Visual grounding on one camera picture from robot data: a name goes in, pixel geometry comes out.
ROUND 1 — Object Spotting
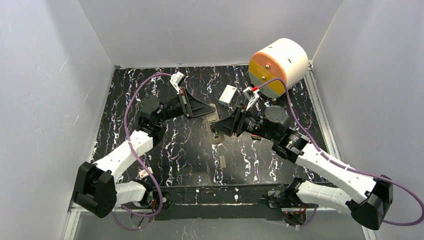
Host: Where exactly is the beige remote control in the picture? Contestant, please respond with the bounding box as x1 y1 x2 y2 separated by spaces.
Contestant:
203 104 225 145

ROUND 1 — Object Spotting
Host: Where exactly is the red orange battery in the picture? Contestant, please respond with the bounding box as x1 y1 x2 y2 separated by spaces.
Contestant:
251 134 262 141

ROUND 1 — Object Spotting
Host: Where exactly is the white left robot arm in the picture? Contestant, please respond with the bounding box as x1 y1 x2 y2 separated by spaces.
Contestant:
71 89 216 218

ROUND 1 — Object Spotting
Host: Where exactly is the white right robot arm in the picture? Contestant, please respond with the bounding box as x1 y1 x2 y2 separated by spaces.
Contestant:
211 106 393 230

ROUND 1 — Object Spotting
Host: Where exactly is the white remote with red button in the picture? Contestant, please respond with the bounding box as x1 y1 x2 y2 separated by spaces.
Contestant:
218 84 237 107

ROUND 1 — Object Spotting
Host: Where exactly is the small white red remote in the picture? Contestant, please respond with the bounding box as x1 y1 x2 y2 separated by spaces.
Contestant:
138 166 153 180

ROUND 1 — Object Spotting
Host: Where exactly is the beige battery cover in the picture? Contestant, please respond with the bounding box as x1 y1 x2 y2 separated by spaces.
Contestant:
218 155 227 169

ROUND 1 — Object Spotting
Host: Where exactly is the round drawer cabinet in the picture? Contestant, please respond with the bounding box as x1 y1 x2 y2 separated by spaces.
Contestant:
248 38 309 99

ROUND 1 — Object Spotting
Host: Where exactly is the black base bar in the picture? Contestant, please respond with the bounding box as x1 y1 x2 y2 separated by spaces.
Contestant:
154 183 292 221

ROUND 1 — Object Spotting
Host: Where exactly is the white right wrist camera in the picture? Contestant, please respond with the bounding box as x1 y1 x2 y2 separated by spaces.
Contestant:
242 86 260 111

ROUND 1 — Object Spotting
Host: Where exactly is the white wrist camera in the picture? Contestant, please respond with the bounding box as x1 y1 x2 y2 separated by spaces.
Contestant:
169 71 185 94
242 86 260 111

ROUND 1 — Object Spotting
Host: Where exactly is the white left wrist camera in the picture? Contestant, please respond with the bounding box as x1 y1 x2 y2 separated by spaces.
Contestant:
169 71 185 94

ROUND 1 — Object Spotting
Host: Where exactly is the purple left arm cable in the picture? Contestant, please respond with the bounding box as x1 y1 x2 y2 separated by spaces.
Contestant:
110 72 175 231

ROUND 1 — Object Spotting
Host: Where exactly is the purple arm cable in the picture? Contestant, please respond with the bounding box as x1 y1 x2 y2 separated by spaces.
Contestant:
110 72 175 231
256 78 424 227

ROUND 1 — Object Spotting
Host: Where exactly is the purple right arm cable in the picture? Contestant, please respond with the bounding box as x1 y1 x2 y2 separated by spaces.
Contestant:
256 78 424 227

